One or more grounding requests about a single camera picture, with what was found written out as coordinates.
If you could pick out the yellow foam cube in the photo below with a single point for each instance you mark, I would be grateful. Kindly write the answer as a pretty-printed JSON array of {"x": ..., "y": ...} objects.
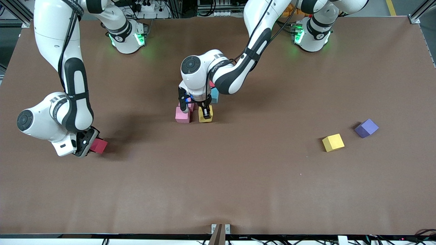
[
  {"x": 333, "y": 143},
  {"x": 201, "y": 119}
]

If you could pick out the pink foam cube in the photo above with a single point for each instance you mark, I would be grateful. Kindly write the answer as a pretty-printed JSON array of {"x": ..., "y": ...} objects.
[
  {"x": 182, "y": 115},
  {"x": 191, "y": 107}
]

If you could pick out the light blue foam cube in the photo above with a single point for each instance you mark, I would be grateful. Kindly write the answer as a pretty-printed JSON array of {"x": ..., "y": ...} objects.
[{"x": 215, "y": 97}]

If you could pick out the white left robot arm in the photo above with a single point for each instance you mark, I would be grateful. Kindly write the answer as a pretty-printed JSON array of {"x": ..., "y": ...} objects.
[{"x": 194, "y": 68}]

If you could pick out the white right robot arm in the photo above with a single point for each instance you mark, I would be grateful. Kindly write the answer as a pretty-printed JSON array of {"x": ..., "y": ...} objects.
[{"x": 75, "y": 109}]

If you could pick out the white power strip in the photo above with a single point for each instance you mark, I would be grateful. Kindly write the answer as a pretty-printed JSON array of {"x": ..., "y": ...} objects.
[
  {"x": 223, "y": 13},
  {"x": 146, "y": 6}
]

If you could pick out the pile of orange objects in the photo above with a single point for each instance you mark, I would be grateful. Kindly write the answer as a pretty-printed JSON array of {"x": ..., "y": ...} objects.
[{"x": 289, "y": 12}]

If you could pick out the purple foam cube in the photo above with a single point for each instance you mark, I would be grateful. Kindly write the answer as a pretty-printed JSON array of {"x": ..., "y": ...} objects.
[{"x": 367, "y": 127}]

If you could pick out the small white box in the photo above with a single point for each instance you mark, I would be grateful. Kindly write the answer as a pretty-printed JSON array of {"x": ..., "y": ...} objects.
[{"x": 342, "y": 240}]

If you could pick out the small metal bracket plate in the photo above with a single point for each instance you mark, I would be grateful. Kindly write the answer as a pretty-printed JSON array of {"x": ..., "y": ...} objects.
[{"x": 227, "y": 228}]

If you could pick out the aluminium frame profile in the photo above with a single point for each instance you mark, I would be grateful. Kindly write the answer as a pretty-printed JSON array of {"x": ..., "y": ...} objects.
[
  {"x": 10, "y": 23},
  {"x": 417, "y": 15}
]

